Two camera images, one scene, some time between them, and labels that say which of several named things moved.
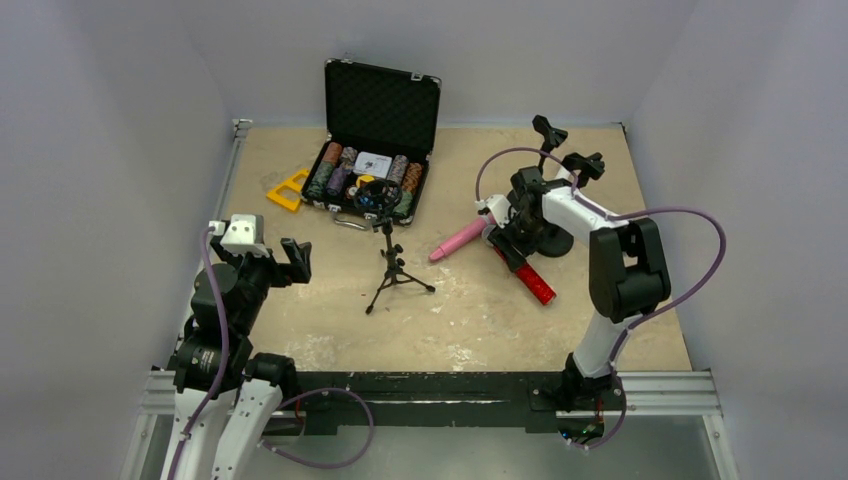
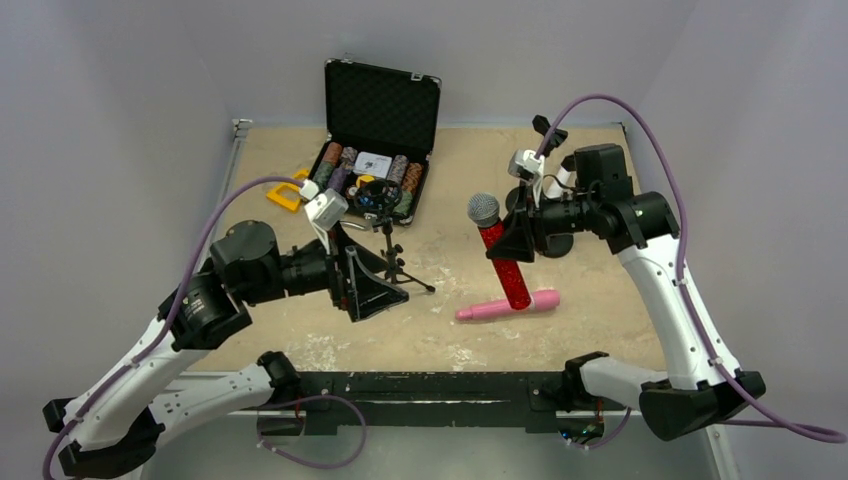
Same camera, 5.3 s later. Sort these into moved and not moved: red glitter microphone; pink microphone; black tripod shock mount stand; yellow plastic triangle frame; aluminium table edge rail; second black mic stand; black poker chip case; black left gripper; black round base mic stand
Moved: red glitter microphone; pink microphone; black left gripper
Not moved: aluminium table edge rail; black tripod shock mount stand; black poker chip case; black round base mic stand; yellow plastic triangle frame; second black mic stand
